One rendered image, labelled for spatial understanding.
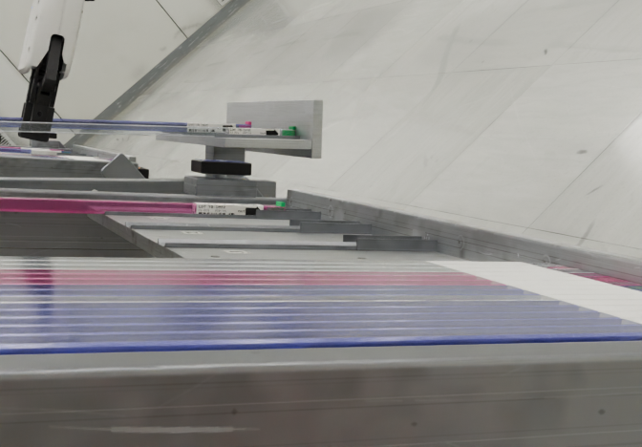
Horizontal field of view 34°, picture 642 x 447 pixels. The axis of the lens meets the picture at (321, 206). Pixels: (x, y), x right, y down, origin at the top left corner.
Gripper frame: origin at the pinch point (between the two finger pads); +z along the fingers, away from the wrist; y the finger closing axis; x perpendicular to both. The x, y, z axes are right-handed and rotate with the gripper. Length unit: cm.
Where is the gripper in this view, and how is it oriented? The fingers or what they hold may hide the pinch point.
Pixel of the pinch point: (35, 121)
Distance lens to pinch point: 122.6
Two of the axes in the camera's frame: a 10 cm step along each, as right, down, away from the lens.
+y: 3.6, 0.9, -9.3
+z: -2.0, 9.8, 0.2
